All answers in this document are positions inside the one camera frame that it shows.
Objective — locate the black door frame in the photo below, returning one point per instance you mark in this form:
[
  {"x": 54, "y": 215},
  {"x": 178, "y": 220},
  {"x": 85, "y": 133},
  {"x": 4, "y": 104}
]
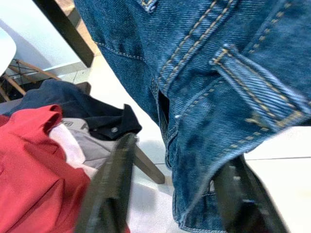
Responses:
[{"x": 65, "y": 29}]

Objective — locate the white plastic chair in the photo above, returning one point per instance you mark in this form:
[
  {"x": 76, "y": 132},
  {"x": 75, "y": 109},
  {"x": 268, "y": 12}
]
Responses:
[{"x": 6, "y": 48}]

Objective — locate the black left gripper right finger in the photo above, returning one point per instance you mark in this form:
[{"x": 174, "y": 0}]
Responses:
[{"x": 243, "y": 206}]

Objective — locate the navy shirt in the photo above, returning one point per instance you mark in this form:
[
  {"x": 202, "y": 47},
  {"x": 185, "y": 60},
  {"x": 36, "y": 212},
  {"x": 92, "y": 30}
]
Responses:
[{"x": 73, "y": 102}]

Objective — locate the light grey shirt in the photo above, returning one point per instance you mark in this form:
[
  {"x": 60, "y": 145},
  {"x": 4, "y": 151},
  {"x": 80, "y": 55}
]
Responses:
[{"x": 94, "y": 148}]

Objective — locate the blue denim garment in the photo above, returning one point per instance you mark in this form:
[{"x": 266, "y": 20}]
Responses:
[{"x": 194, "y": 72}]

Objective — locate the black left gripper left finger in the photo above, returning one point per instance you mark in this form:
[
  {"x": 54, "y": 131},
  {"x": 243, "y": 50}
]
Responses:
[{"x": 109, "y": 194}]

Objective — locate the red shirt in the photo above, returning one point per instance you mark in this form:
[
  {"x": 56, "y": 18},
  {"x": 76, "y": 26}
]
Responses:
[{"x": 29, "y": 170}]

